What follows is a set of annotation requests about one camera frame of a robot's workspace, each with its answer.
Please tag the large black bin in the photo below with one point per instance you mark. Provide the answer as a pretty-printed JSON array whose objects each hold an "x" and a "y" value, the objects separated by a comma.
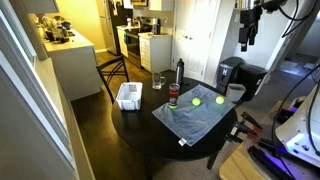
[{"x": 251, "y": 80}]

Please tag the green tennis ball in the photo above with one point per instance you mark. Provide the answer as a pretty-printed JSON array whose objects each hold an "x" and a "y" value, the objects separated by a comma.
[
  {"x": 196, "y": 101},
  {"x": 220, "y": 99}
]

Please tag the kitchen clutter on counter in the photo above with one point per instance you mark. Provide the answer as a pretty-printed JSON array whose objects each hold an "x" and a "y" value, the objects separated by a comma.
[{"x": 56, "y": 30}]

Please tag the white panel door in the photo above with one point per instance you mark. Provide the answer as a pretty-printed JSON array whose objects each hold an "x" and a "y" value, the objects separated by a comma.
[{"x": 193, "y": 36}]

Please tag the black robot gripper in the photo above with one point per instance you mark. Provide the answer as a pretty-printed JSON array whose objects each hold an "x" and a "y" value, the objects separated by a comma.
[{"x": 251, "y": 17}]

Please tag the white plastic basket container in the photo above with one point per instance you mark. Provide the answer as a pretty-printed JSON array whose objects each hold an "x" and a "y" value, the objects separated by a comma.
[{"x": 129, "y": 96}]

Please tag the black metal chair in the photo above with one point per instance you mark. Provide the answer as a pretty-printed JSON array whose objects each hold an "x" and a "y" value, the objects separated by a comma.
[{"x": 111, "y": 71}]

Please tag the black coffee maker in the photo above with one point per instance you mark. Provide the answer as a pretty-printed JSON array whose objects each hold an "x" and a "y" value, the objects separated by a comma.
[{"x": 156, "y": 26}]

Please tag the white base cabinet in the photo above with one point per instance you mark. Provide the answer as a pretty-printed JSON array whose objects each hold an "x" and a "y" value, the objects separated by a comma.
[{"x": 155, "y": 53}]

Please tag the steel water bottle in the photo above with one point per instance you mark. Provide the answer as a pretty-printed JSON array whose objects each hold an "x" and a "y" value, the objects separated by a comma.
[{"x": 180, "y": 71}]

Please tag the stainless steel stove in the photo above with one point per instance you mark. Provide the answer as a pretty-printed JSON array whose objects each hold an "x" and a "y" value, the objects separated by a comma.
[{"x": 135, "y": 46}]

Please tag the dark refrigerator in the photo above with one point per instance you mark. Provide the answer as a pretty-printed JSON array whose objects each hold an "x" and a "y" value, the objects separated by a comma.
[{"x": 111, "y": 26}]

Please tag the white upper wall cabinet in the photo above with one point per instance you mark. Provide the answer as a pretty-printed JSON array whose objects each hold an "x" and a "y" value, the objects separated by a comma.
[{"x": 40, "y": 5}]

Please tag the black red spring clamp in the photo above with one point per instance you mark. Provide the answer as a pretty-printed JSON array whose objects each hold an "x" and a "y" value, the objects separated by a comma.
[
  {"x": 233, "y": 138},
  {"x": 245, "y": 129},
  {"x": 252, "y": 120}
]

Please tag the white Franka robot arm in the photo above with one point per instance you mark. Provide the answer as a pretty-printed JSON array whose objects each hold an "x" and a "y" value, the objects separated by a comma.
[{"x": 300, "y": 133}]

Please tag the white framed window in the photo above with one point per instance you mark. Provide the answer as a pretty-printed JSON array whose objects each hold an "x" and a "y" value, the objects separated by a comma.
[{"x": 36, "y": 100}]

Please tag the white kitchen island counter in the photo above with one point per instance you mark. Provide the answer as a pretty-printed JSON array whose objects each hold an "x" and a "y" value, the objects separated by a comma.
[{"x": 75, "y": 66}]

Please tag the round black table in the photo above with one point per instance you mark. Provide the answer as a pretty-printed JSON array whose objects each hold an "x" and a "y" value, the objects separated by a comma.
[{"x": 140, "y": 130}]

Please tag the grey cloth towel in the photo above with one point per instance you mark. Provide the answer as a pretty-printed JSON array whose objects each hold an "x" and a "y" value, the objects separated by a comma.
[{"x": 193, "y": 116}]

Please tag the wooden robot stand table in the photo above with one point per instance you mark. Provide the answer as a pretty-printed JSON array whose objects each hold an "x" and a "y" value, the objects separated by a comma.
[{"x": 236, "y": 165}]

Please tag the clear glass mug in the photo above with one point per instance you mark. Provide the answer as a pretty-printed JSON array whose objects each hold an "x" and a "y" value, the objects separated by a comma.
[{"x": 157, "y": 81}]

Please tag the small grey bin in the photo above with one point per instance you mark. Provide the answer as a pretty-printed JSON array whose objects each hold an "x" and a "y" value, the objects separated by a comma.
[{"x": 235, "y": 92}]

